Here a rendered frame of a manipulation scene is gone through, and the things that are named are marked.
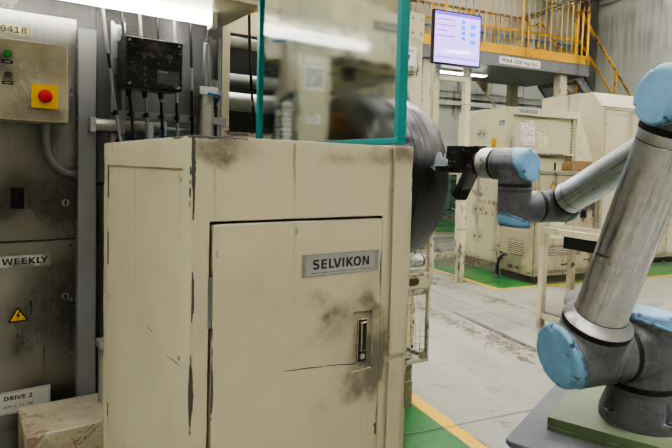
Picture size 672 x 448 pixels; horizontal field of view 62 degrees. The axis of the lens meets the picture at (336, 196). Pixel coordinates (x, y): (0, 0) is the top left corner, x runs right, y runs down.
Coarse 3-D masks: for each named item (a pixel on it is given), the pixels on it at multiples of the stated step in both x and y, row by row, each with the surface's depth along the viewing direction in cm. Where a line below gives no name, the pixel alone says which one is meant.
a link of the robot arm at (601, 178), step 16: (624, 144) 131; (608, 160) 135; (624, 160) 130; (576, 176) 146; (592, 176) 139; (608, 176) 135; (544, 192) 155; (560, 192) 150; (576, 192) 145; (592, 192) 141; (608, 192) 140; (560, 208) 152; (576, 208) 149
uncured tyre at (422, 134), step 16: (416, 112) 190; (416, 128) 183; (432, 128) 187; (416, 144) 179; (432, 144) 183; (416, 160) 178; (432, 160) 182; (416, 176) 177; (432, 176) 181; (448, 176) 187; (416, 192) 178; (432, 192) 182; (416, 208) 180; (432, 208) 184; (416, 224) 183; (432, 224) 187; (416, 240) 189
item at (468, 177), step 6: (468, 168) 165; (462, 174) 166; (468, 174) 165; (474, 174) 166; (462, 180) 166; (468, 180) 166; (474, 180) 168; (456, 186) 168; (462, 186) 167; (468, 186) 168; (456, 192) 168; (462, 192) 168; (468, 192) 169; (456, 198) 168; (462, 198) 169
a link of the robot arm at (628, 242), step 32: (640, 96) 106; (640, 128) 107; (640, 160) 107; (640, 192) 108; (608, 224) 116; (640, 224) 110; (608, 256) 116; (640, 256) 113; (608, 288) 117; (640, 288) 117; (576, 320) 123; (608, 320) 119; (544, 352) 130; (576, 352) 121; (608, 352) 120; (576, 384) 122; (608, 384) 127
